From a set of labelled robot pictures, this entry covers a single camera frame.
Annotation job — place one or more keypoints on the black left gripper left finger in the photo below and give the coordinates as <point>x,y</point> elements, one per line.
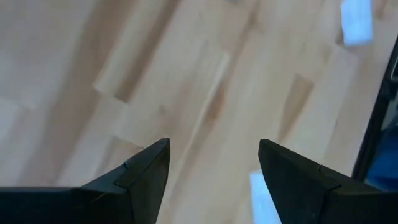
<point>93,205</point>

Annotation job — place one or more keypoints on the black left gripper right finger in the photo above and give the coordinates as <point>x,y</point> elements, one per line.
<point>326,202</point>

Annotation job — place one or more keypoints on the black aluminium table frame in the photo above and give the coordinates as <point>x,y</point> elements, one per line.
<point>376,124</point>

